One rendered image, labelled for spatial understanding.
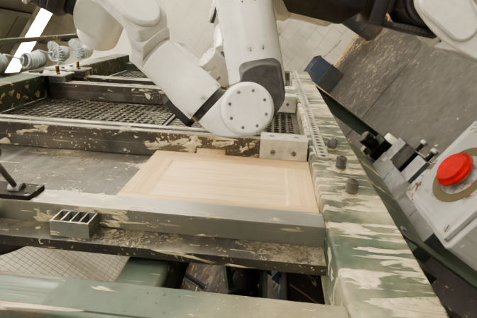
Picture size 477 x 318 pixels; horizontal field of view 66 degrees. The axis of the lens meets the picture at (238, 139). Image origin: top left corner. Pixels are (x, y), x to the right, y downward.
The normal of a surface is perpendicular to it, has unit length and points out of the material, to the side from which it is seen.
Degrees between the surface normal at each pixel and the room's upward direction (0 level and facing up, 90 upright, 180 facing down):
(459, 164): 0
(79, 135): 90
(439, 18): 90
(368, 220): 56
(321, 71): 90
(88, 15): 106
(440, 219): 0
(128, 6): 94
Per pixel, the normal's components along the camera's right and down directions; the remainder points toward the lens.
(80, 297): 0.04, -0.95
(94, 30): -0.18, 0.80
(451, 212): -0.80, -0.58
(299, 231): -0.10, 0.31
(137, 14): 0.50, -0.42
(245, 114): 0.11, 0.04
